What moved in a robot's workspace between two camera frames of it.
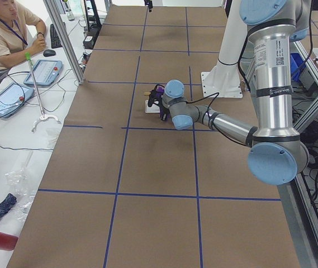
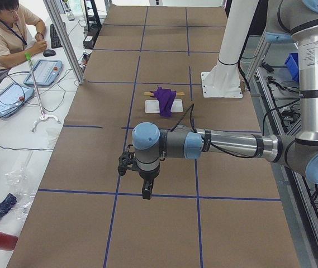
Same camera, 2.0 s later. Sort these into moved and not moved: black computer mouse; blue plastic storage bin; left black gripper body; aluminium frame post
Moved: left black gripper body
Not moved: black computer mouse; aluminium frame post; blue plastic storage bin
